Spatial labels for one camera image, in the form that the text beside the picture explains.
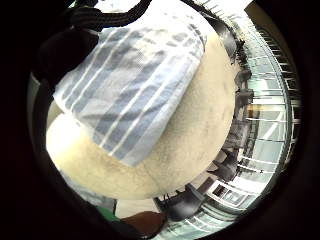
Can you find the blue white striped cloth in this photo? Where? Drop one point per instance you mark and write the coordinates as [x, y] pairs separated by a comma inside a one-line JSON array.
[[133, 86]]

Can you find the row of black chairs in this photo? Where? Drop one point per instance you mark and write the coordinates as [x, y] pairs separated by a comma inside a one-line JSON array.
[[238, 133]]

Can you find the the person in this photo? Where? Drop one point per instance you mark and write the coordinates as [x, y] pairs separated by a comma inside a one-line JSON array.
[[111, 216]]

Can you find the white shelf unit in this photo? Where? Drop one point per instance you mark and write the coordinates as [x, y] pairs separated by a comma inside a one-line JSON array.
[[230, 195]]

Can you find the glass window wall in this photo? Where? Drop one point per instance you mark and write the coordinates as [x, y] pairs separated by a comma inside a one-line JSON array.
[[270, 133]]

